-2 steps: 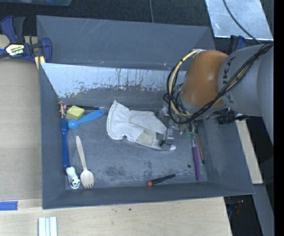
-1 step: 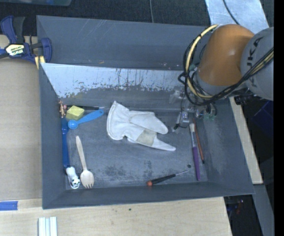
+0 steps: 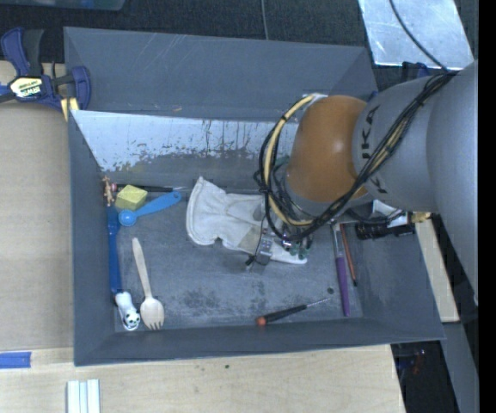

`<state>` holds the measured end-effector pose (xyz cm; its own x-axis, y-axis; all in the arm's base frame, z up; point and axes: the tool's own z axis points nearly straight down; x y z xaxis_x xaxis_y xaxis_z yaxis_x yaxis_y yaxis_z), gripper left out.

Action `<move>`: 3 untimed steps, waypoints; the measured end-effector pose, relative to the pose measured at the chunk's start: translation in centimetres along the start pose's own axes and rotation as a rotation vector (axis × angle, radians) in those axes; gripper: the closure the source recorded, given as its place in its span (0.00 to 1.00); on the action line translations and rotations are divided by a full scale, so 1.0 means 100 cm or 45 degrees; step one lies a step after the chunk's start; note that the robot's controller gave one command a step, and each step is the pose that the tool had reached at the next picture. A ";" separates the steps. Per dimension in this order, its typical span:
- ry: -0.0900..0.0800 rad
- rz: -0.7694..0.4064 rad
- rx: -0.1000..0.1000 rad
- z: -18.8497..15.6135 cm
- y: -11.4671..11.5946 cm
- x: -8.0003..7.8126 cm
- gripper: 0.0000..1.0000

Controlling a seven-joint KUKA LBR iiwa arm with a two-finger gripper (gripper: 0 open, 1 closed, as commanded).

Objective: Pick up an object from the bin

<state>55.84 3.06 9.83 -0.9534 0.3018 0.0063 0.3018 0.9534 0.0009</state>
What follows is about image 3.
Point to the black screwdriver with orange end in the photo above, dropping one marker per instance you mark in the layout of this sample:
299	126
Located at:
279	315

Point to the blue measuring spoon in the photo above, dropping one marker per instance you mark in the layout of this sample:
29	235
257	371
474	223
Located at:
153	207

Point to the blue flat bar tool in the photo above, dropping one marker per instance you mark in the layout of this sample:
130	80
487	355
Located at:
114	256

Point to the purple pen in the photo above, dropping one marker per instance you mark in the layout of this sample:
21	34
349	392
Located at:
342	273

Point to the brown pencil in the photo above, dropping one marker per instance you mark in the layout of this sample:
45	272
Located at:
349	256

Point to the white cloth glove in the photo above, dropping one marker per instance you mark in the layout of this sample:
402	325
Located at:
217	217

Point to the small brass valve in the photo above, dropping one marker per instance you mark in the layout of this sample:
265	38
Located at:
108	189

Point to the grey metal bin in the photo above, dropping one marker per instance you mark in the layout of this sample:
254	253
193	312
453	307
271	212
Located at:
213	282

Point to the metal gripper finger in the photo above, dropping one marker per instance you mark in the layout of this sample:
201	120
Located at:
263	258
267	244

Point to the wooden spork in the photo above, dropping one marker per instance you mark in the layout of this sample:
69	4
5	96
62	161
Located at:
144	273

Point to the pale wood board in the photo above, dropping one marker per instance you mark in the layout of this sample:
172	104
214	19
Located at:
28	230

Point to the white panda toy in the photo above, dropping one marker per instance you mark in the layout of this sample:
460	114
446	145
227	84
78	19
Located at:
128	312

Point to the black cylinder on white bracket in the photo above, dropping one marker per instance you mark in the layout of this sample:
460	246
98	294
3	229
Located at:
372	230

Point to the yellow block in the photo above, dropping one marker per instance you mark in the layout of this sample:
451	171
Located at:
131	197

